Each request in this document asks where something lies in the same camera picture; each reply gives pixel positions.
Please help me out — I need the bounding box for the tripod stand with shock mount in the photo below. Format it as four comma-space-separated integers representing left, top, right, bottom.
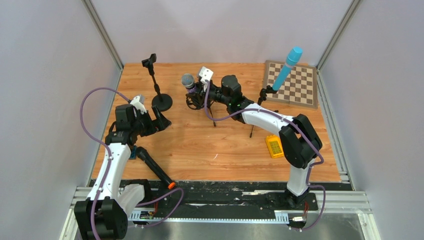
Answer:
185, 86, 215, 117

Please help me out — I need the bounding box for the purple glitter microphone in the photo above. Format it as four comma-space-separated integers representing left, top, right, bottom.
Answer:
181, 73, 197, 94

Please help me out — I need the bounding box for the black tripod clip stand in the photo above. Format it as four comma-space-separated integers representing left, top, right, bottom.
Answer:
249, 85, 279, 139

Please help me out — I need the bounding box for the blue toy microphone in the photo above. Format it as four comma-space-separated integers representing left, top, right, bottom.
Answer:
272, 46, 303, 91

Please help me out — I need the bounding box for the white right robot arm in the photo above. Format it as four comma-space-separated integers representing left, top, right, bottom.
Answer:
197, 74, 324, 203

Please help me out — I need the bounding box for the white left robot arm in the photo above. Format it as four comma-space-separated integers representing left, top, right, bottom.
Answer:
74, 103, 171, 240

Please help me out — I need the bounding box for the round base microphone stand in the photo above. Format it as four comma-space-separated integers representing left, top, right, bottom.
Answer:
141, 53, 173, 112

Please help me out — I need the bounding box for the small blue brick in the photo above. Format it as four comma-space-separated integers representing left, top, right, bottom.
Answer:
129, 146, 137, 160

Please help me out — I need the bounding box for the yellow toy brick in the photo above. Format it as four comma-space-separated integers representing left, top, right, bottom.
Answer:
265, 135, 284, 159

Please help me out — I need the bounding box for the wooden chessboard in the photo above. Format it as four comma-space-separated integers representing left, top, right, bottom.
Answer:
262, 60, 319, 109

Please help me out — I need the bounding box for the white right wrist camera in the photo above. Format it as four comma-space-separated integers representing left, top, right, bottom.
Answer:
197, 66, 214, 83

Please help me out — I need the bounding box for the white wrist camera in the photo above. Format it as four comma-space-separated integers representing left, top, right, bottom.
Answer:
197, 66, 214, 83
129, 94, 147, 114

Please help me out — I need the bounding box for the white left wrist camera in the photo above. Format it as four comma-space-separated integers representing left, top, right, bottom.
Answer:
129, 94, 147, 114

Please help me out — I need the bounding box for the black microphone orange ring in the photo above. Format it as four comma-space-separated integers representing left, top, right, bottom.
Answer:
136, 146, 177, 191

